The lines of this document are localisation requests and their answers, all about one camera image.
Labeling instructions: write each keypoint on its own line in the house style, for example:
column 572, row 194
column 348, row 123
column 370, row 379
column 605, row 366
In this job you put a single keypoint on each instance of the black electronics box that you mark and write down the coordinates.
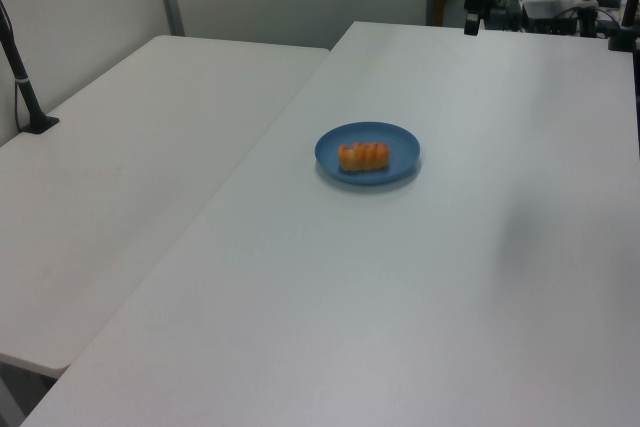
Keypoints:
column 550, row 16

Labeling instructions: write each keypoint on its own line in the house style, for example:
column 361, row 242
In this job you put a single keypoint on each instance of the black clamp stand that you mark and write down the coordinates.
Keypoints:
column 627, row 17

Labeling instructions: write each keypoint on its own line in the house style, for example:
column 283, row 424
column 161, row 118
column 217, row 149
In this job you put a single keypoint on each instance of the black camera stand pole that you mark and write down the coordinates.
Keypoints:
column 22, row 92

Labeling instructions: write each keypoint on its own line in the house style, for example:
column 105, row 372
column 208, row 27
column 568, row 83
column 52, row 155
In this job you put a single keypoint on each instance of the blue round plate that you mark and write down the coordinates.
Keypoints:
column 400, row 152

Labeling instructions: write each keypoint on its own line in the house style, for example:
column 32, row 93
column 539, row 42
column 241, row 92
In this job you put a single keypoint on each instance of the orange glazed bread roll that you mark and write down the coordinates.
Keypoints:
column 363, row 156

